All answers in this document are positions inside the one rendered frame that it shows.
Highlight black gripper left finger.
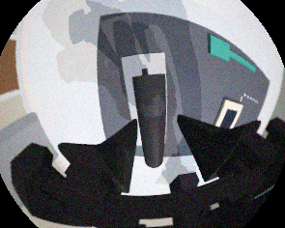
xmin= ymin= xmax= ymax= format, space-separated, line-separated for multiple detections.
xmin=59 ymin=119 xmax=138 ymax=193

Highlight cream square tile with dark centre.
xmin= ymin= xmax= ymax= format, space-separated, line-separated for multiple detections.
xmin=214 ymin=100 xmax=242 ymax=129

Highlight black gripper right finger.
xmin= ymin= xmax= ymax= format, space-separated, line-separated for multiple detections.
xmin=178 ymin=115 xmax=260 ymax=183

